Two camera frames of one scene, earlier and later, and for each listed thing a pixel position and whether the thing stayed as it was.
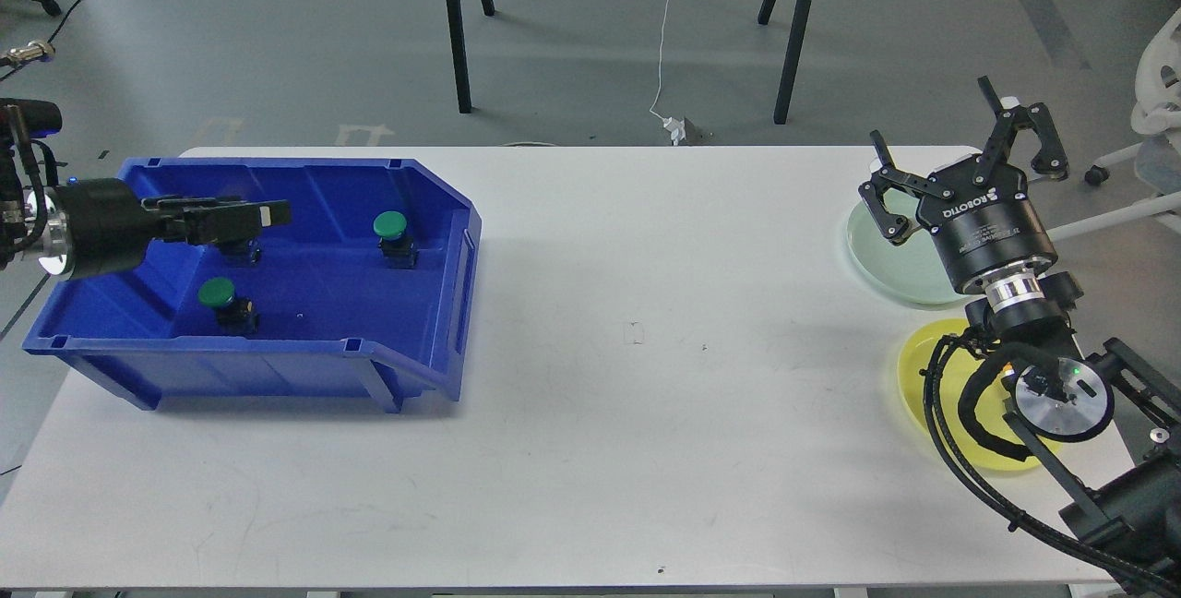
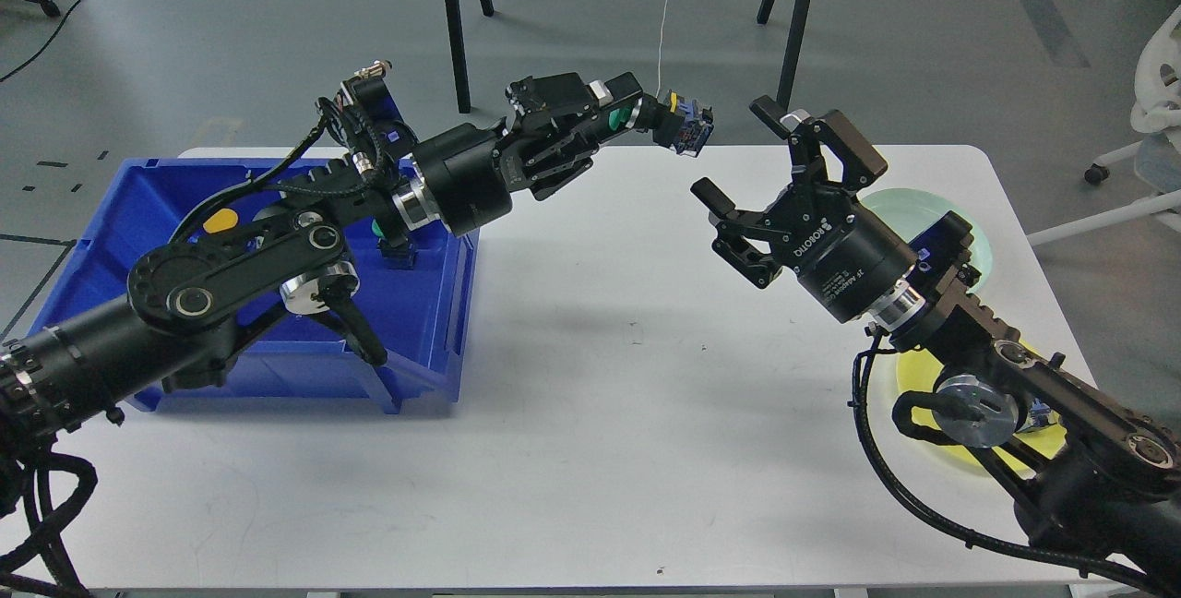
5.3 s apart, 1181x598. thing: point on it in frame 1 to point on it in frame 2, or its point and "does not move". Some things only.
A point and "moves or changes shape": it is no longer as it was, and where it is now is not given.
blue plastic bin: (368, 288) does not move
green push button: (399, 250) does not move
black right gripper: (990, 221) to (846, 253)
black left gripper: (109, 227) to (468, 173)
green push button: (236, 316) moves or changes shape
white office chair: (1156, 113) does not move
